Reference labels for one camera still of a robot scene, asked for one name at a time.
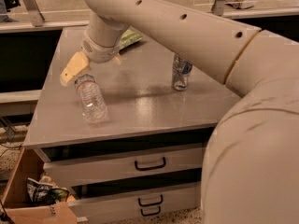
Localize lower grey drawer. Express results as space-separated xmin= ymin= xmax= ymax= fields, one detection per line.
xmin=67 ymin=168 xmax=204 ymax=224

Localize clear plastic water bottle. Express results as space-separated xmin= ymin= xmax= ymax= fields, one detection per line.
xmin=75 ymin=74 xmax=108 ymax=124

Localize grey drawer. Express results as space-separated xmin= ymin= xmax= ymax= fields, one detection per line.
xmin=33 ymin=128 xmax=216 ymax=189
xmin=67 ymin=168 xmax=204 ymax=224

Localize cardboard box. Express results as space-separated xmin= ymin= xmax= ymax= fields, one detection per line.
xmin=2 ymin=148 xmax=78 ymax=224

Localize grey drawer cabinet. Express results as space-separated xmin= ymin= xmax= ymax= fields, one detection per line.
xmin=22 ymin=26 xmax=242 ymax=224

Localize silver blue drink can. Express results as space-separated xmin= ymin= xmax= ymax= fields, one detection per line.
xmin=172 ymin=54 xmax=192 ymax=91

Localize metal railing with glass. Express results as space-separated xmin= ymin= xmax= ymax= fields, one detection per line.
xmin=0 ymin=0 xmax=299 ymax=33

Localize upper grey drawer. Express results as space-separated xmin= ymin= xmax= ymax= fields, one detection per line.
xmin=33 ymin=128 xmax=216 ymax=189

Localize crumpled bags in box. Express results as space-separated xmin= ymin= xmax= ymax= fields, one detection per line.
xmin=26 ymin=178 xmax=70 ymax=206

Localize green chip bag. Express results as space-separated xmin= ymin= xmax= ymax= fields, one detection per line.
xmin=121 ymin=29 xmax=143 ymax=49

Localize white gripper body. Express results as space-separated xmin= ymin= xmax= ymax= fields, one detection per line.
xmin=81 ymin=31 xmax=121 ymax=63

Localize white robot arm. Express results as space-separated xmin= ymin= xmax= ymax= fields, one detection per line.
xmin=61 ymin=0 xmax=299 ymax=224

